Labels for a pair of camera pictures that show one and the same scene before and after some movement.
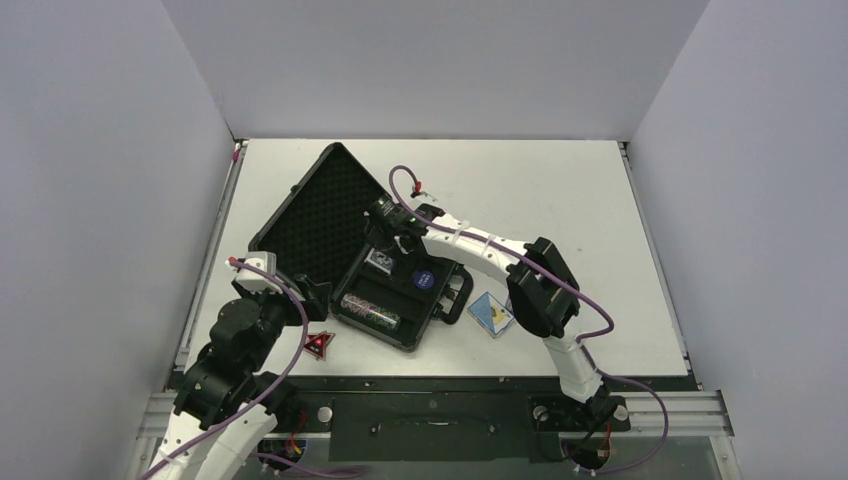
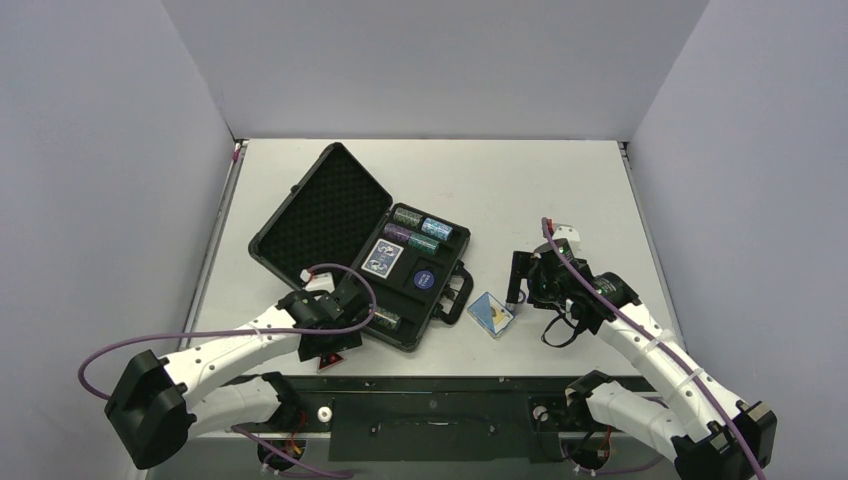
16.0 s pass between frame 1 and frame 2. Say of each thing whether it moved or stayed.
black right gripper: moved
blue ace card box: stayed
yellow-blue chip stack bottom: stayed
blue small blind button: stayed
